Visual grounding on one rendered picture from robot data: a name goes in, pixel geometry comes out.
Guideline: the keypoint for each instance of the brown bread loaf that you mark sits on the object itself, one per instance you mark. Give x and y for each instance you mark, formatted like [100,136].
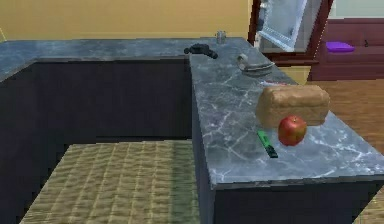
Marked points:
[293,103]

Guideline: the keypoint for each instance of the dark marble-top kitchen counter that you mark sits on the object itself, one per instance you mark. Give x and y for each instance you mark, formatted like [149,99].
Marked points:
[233,100]

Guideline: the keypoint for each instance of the dark red framed window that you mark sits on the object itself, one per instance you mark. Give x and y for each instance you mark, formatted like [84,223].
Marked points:
[286,23]

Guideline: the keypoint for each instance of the grey metal ladle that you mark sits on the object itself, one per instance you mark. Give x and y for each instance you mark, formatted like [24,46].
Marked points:
[253,66]

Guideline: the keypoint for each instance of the grey metal cup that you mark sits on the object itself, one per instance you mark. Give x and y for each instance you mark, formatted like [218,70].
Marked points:
[220,36]

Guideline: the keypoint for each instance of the red apple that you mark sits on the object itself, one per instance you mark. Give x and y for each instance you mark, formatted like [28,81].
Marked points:
[292,130]

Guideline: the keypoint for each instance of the purple cushion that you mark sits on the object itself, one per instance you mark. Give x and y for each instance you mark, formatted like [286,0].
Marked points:
[339,46]

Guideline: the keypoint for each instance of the dark purple sofa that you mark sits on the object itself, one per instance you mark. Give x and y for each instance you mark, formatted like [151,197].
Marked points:
[350,60]

